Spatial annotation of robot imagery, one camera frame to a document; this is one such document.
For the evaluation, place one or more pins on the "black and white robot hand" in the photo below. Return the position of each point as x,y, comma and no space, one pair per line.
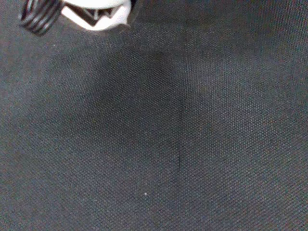
101,21

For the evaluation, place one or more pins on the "black cloth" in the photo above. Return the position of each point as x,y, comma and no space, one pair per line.
154,134

